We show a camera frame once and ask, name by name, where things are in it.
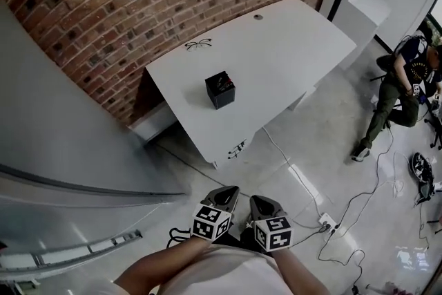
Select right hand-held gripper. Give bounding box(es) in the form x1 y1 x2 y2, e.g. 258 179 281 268
249 195 294 254

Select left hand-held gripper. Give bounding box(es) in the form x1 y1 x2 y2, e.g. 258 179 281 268
191 185 241 242

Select person's left forearm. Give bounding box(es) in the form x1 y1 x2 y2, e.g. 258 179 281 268
113 236 213 295

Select person's right forearm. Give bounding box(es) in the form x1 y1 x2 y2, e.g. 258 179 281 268
269 248 312 295

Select white desk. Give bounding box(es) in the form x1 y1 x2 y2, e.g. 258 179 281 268
144 0 358 170

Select white power strip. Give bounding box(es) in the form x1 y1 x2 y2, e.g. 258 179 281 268
317 213 342 233

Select person's light shirt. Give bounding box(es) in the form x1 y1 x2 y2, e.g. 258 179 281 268
151 244 288 295

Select black cube box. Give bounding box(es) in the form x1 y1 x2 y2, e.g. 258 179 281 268
204 70 238 111

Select black-rimmed eyeglasses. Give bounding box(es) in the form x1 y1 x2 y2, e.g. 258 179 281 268
184 38 213 53

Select grey partition panel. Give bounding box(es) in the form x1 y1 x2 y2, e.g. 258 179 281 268
0 0 191 207

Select black office chair base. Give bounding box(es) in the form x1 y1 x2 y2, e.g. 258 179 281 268
423 113 442 150

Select white low cabinet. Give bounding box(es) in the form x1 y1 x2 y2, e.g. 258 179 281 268
346 0 392 32

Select white power cable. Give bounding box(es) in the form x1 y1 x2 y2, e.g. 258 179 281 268
261 126 327 220

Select black floor cable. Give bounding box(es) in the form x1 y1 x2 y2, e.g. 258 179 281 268
316 120 396 291

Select metal sliding rail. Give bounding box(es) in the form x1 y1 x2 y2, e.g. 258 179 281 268
0 229 143 274

